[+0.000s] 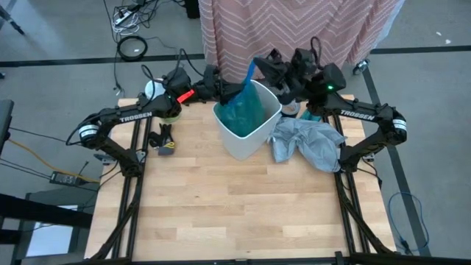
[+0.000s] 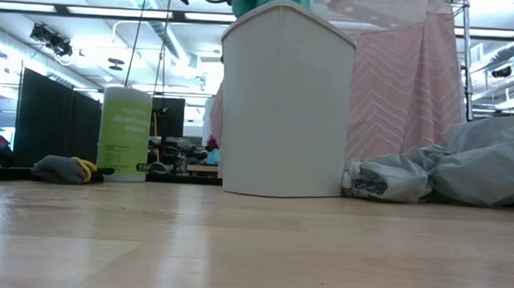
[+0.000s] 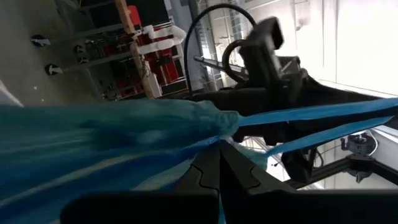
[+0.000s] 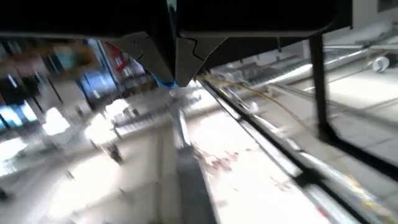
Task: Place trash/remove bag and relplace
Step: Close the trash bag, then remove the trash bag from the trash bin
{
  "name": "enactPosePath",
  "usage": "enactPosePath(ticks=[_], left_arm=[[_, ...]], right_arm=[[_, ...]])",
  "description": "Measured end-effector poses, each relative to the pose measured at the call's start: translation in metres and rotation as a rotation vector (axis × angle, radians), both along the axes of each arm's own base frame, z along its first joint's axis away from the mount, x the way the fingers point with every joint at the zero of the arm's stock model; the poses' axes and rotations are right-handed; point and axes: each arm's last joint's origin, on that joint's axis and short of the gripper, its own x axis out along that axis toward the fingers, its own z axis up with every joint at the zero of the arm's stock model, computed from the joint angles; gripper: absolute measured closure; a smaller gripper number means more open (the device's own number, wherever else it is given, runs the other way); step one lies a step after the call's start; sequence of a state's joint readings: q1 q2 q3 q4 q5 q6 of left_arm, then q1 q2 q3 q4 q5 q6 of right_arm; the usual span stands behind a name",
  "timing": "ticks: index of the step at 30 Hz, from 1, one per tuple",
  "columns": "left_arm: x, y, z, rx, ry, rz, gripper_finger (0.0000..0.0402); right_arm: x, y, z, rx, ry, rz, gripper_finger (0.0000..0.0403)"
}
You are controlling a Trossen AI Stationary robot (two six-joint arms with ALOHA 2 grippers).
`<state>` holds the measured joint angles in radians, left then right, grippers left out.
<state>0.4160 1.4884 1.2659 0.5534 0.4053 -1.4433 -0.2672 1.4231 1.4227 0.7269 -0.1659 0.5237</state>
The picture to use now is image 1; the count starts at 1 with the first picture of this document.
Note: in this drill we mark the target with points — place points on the black equipment box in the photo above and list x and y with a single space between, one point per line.
192 9

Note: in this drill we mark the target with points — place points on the red tape marker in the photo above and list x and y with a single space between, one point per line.
185 96

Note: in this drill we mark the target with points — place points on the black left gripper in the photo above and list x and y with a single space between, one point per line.
209 88

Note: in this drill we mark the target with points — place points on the white power strip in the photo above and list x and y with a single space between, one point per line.
123 17

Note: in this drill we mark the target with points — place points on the teal trash bag packet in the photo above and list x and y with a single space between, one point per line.
311 117

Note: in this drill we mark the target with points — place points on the pink chevron cloth cover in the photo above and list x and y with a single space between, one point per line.
239 29

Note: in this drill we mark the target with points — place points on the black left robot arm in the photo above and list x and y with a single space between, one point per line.
132 116

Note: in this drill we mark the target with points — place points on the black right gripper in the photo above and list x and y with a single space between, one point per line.
294 81

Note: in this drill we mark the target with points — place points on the black floor tape line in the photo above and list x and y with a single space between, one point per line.
408 206

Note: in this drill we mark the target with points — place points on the grey plastic bag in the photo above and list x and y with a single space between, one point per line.
309 143

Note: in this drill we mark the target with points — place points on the black aluminium table frame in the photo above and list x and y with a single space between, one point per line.
404 260

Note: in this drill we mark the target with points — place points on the dark grey flat panel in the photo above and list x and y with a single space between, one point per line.
5 125

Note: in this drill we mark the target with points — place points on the black tripod leg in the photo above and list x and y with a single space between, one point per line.
13 22

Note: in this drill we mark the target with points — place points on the grey duct tape roll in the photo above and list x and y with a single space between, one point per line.
290 109

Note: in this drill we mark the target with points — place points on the rack caster wheel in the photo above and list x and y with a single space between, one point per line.
360 67

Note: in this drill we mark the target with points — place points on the black side table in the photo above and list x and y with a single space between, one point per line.
44 211

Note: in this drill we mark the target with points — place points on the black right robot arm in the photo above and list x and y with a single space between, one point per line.
358 115

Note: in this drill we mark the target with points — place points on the grey yellow work glove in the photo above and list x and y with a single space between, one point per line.
167 149

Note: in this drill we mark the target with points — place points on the white plastic trash bin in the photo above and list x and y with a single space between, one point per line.
250 147

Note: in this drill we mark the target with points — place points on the black power adapter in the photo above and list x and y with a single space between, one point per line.
66 178

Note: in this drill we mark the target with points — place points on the green disinfectant wipes canister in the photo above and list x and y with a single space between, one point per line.
152 90

